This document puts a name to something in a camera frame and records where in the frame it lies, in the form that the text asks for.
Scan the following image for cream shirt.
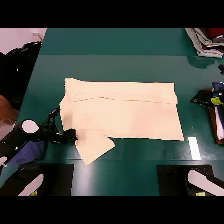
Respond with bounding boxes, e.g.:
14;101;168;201
59;77;185;166

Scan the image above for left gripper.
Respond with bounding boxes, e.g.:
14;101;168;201
59;128;79;144

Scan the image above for red garment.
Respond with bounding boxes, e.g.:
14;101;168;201
203;27;224;40

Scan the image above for black garment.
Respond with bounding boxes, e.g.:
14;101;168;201
0;41;43;112

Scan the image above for brown garment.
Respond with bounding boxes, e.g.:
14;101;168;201
0;94;20;126

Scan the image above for blue garment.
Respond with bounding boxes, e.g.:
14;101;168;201
5;140;47;167

